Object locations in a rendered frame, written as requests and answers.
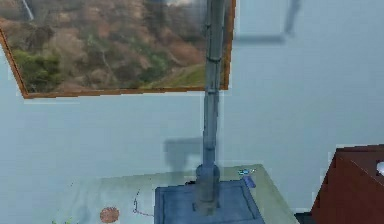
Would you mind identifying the blue credit card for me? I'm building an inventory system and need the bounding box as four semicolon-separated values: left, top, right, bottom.
242;175;257;190

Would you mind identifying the grey lamp with square base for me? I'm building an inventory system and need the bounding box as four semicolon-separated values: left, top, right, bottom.
154;0;266;224

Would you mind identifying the framed landscape picture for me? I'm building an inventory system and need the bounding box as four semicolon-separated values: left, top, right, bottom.
0;0;237;100

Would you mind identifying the pale green table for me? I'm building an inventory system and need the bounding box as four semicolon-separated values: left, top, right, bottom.
49;163;301;224

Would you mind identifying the brown round disc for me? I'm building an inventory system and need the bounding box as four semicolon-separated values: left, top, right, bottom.
99;206;121;224

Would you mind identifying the dark red-brown cupboard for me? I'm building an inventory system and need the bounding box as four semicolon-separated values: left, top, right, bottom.
310;144;384;224

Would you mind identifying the small blue key ring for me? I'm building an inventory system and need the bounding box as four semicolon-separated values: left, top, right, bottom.
237;167;257;177

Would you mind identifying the thin dark squiggly cord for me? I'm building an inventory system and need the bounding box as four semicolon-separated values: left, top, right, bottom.
131;188;155;218

